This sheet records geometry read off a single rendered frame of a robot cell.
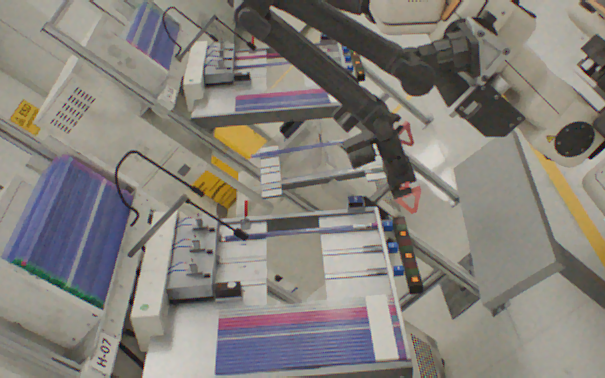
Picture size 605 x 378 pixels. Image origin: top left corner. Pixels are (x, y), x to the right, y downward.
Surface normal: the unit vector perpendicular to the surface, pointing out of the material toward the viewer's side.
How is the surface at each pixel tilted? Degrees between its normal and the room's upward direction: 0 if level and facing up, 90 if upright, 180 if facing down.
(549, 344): 0
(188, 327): 45
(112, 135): 90
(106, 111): 90
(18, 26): 90
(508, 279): 0
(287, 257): 90
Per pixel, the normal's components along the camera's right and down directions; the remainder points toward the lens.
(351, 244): -0.07, -0.82
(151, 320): 0.04, 0.57
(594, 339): -0.75, -0.52
